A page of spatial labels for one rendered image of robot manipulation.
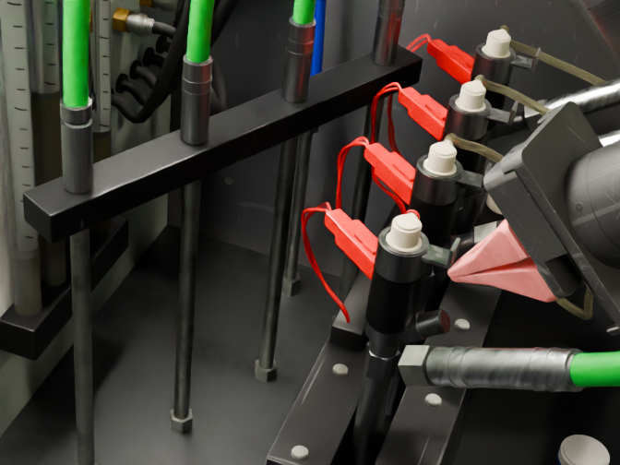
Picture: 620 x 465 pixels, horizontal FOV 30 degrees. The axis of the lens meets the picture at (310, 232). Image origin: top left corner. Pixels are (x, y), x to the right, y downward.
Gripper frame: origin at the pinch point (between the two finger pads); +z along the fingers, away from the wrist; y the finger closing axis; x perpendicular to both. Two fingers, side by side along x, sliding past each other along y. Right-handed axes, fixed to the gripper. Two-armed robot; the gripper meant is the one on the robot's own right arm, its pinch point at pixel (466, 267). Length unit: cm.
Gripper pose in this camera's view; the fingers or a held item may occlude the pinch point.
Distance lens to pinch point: 63.0
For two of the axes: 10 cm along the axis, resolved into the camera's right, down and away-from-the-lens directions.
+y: -5.6, -8.2, -1.4
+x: -5.4, 4.9, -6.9
